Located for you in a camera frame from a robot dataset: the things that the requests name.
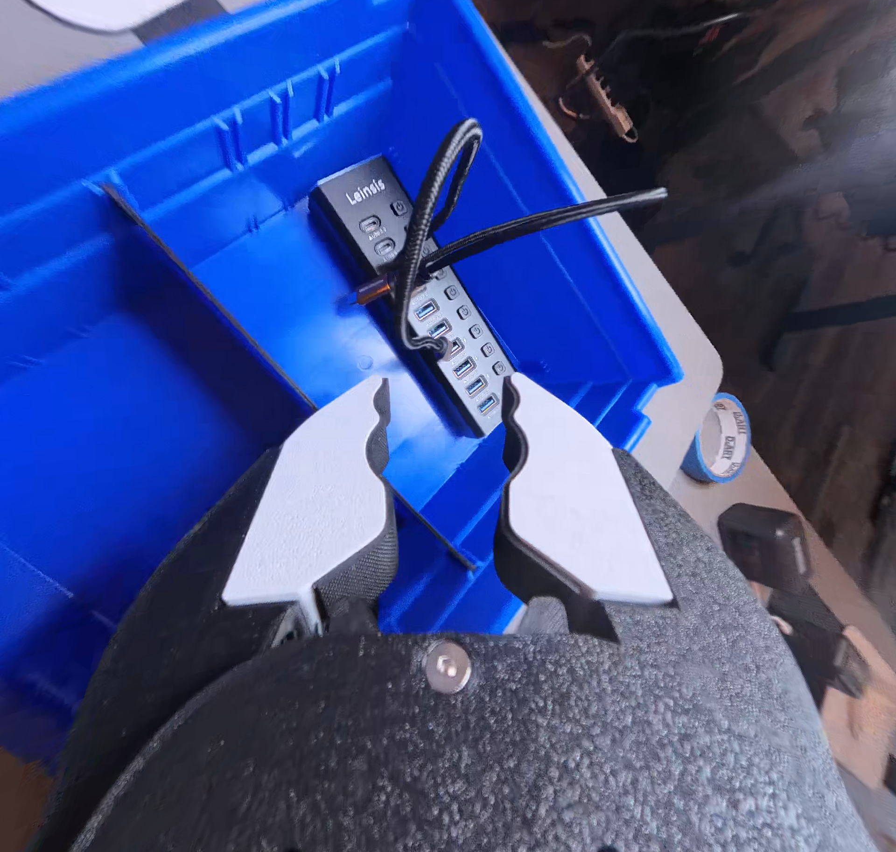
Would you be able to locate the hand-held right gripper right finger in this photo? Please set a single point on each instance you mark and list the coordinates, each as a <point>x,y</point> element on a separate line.
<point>581,516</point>

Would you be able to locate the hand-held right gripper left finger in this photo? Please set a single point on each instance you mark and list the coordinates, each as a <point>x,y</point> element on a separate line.
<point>315,509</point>

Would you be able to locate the blue plastic bin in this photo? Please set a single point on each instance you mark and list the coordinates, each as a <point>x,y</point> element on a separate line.
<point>140,376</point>

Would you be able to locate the black usb hub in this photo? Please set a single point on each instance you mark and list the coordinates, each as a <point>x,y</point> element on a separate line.
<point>364,201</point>

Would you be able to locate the blue masking tape roll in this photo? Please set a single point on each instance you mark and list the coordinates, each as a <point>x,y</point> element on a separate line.
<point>731,439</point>

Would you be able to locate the small grey device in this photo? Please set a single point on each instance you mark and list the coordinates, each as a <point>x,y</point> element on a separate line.
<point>819,642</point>
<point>763,544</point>

